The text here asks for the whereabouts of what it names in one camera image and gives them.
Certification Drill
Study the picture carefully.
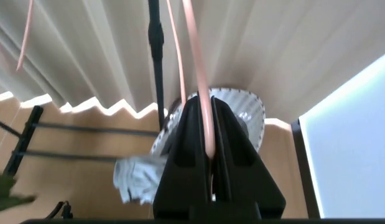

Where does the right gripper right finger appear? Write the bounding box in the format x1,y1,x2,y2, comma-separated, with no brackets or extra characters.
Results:
210,96,287,219

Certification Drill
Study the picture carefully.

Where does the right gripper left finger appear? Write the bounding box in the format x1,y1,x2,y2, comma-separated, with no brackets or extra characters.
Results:
152,95,212,219

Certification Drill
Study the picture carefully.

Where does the pink clothes hanger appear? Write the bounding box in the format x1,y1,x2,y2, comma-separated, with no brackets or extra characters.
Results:
16,0,35,72
165,0,216,161

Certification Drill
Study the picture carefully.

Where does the green sleeveless shirt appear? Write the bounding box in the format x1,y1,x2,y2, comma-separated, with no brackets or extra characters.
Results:
0,172,37,214

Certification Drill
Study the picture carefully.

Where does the white laundry basket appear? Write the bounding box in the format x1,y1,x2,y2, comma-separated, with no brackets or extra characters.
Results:
150,87,267,157

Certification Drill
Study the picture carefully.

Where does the black clothes rack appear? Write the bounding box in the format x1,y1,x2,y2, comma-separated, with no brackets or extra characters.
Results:
0,0,167,177

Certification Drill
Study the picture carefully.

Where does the pale grey garment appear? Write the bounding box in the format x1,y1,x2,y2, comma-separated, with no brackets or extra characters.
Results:
113,155,169,205

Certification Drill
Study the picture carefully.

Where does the black cable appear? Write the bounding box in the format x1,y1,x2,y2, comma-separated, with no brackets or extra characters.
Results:
44,200,74,220

